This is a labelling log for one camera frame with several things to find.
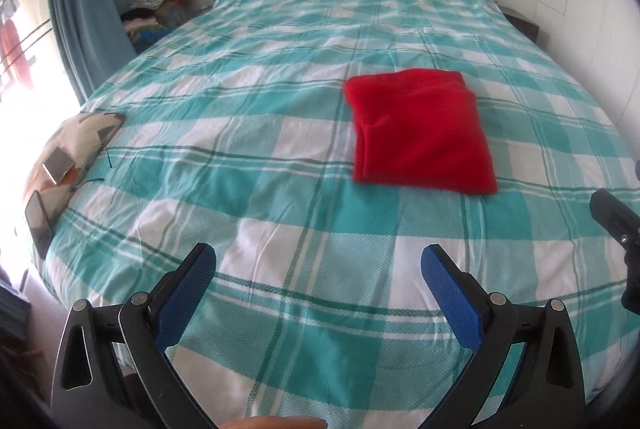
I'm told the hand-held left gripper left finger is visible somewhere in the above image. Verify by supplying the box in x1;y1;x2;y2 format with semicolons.
50;242;217;429

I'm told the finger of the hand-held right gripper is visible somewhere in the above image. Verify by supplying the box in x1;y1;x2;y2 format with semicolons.
589;189;640;270

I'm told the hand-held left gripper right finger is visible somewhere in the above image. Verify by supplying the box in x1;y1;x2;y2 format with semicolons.
420;245;586;429

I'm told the red knit sweater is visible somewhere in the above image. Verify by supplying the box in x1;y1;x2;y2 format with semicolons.
343;68;498;197

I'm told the pile of colourful clothes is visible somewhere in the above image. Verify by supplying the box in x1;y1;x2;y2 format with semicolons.
120;0;199;55

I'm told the person's left hand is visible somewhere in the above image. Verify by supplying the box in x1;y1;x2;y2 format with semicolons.
220;419;329;429

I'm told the black phone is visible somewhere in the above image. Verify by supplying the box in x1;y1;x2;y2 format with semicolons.
25;192;54;259

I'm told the silver phone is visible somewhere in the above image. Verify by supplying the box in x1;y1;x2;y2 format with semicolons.
42;148;76;185

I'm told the beige patterned pillow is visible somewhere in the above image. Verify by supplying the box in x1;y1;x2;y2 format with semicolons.
22;112;127;230

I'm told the white wardrobe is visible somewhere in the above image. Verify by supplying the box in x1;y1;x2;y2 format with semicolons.
532;0;640;125

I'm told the dark wooden nightstand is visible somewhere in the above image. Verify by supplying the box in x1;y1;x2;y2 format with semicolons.
500;5;541;43

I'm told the teal plaid bedspread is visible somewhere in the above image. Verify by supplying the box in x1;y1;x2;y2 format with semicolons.
22;0;640;429

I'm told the red hanging garment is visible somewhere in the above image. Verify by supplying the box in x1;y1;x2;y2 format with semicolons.
0;16;34;91

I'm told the blue curtain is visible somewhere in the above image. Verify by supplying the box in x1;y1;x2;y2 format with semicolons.
42;0;163;105

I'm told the thin black cable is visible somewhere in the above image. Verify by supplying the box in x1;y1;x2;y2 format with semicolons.
70;135;114;193

